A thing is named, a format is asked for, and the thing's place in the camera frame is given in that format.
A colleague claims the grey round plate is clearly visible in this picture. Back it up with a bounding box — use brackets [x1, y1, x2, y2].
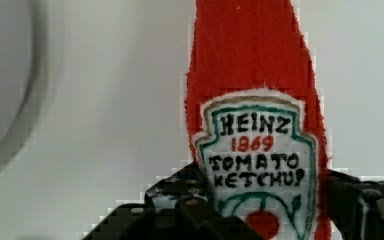
[0, 0, 48, 183]

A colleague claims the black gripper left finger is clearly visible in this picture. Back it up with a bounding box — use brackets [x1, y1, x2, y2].
[82, 164, 264, 240]

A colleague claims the red plush ketchup bottle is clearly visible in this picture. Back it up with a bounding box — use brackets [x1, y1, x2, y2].
[185, 0, 332, 240]

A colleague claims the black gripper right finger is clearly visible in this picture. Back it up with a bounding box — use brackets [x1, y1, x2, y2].
[325, 170, 384, 240]

